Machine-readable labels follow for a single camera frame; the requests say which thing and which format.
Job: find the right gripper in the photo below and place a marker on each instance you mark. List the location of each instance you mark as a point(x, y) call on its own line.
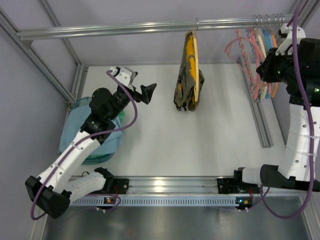
point(265, 69)

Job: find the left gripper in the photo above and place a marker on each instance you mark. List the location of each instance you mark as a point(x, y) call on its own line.
point(138, 94)

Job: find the pink clothes hanger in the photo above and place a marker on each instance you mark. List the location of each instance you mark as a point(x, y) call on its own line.
point(233, 52)

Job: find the light blue trousers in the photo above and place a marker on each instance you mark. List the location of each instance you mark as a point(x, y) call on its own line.
point(110, 146)

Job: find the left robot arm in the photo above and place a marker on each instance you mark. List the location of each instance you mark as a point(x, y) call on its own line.
point(52, 191)

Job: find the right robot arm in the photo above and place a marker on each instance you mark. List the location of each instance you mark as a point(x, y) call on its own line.
point(303, 135)

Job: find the cream empty hanger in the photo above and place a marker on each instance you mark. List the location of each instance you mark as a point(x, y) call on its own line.
point(259, 34)

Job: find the orange empty hanger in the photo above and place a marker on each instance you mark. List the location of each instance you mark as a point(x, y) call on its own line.
point(276, 85)

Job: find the pink empty hanger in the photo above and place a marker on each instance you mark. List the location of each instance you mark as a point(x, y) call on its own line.
point(256, 92)

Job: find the teal empty hanger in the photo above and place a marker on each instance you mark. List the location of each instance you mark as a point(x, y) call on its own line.
point(266, 35)

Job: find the coloured spiral hanger rack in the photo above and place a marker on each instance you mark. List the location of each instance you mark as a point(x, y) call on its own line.
point(245, 59)

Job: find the camouflage yellow trousers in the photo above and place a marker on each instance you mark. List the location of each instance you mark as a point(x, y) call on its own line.
point(184, 97)

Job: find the green tie-dye garment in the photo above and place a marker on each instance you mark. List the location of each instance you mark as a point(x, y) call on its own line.
point(120, 118)

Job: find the teal plastic basket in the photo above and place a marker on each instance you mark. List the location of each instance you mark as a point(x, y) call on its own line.
point(81, 110)

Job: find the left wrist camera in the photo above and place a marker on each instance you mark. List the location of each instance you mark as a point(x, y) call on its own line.
point(123, 75)

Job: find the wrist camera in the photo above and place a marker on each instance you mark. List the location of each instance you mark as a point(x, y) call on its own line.
point(286, 32)
point(123, 75)

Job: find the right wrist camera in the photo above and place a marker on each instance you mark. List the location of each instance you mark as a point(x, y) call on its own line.
point(286, 32)

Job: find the metal hanging rail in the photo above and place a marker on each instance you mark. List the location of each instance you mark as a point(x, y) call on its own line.
point(255, 21)

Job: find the aluminium frame left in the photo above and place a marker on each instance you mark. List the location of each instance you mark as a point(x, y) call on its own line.
point(55, 58)

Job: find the aluminium frame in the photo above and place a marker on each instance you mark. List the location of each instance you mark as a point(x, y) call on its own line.
point(259, 115)
point(55, 58)

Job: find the aluminium frame right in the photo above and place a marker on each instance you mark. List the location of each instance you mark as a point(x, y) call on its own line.
point(259, 115)

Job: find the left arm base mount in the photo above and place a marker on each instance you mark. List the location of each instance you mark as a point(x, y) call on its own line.
point(120, 186)

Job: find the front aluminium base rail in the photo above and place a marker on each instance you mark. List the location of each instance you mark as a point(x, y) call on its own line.
point(175, 185)

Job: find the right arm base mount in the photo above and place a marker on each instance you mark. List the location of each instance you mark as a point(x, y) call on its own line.
point(227, 185)

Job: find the slotted cable duct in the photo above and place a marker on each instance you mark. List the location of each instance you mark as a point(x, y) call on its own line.
point(162, 201)

